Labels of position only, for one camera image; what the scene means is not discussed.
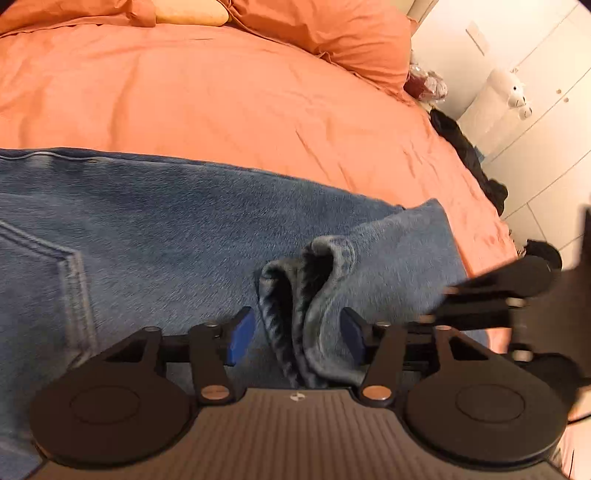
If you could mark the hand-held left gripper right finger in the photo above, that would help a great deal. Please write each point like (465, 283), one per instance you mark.
(352, 333)

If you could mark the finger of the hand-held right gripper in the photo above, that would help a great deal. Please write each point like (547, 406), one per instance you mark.
(471, 314)
(498, 277)

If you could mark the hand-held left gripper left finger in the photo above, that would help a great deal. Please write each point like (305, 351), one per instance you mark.
(242, 337)

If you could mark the blue denim pants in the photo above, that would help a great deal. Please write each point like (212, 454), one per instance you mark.
(161, 240)

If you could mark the black jacket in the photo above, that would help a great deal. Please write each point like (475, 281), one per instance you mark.
(466, 152)

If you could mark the white wardrobe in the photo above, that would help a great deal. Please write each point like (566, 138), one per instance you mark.
(549, 152)

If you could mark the short white alpaca plush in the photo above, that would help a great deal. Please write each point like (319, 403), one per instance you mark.
(522, 110)

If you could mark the tall white alpaca plush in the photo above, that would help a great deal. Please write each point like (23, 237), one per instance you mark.
(501, 90)

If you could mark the red plush toy pile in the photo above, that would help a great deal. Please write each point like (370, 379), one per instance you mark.
(425, 83)

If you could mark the bed with orange sheet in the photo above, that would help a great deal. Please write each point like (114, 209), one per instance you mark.
(207, 101)

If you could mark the orange embroidered pillow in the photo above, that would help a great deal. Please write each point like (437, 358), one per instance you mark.
(69, 11)
(332, 32)

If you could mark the yellow cushion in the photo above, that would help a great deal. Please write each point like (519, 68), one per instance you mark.
(194, 13)

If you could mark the white wall switch panel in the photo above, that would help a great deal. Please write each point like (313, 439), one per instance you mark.
(478, 38)

